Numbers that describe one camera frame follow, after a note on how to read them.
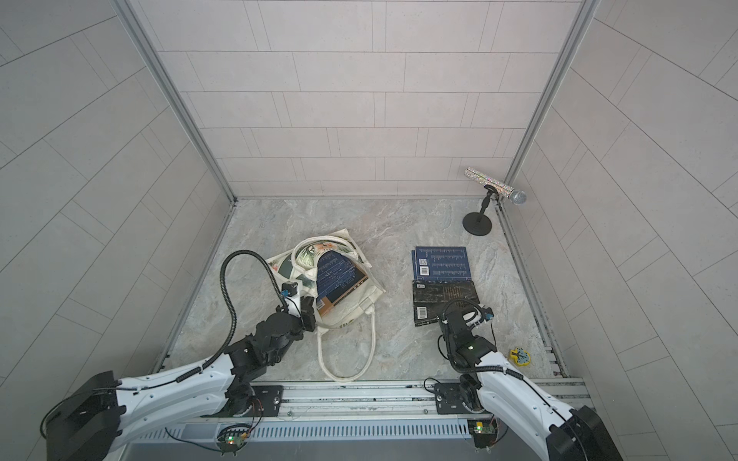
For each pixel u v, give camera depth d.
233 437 0.64
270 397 0.72
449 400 0.71
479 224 1.08
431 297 0.89
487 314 0.74
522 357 0.77
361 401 0.72
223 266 0.59
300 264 0.75
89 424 0.40
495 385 0.53
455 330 0.64
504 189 0.89
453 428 0.68
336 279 0.89
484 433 0.68
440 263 0.94
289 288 0.67
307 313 0.70
